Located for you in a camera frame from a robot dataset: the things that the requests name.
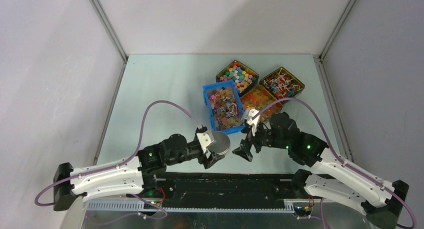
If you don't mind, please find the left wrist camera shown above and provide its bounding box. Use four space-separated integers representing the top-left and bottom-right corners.
195 130 217 154

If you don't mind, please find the tin of lollipops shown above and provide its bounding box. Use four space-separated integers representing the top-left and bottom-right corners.
259 67 306 99

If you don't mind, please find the tin of gummy candies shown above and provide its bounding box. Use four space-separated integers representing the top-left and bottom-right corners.
240 85 283 123

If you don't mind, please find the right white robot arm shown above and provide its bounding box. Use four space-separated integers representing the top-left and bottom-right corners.
233 109 409 229

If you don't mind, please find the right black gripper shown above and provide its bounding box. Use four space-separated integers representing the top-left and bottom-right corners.
232 119 290 162

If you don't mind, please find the silver jar lid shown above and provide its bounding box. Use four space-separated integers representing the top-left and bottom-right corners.
208 131 231 156

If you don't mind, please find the tin of square candies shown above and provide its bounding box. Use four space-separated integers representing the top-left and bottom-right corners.
215 60 260 96

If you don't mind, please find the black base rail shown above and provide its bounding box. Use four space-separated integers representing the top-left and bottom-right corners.
89 169 332 210

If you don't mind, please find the blue plastic candy bin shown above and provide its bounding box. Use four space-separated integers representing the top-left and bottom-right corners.
202 81 245 135

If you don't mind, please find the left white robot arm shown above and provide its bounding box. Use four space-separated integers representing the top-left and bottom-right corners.
53 130 231 212

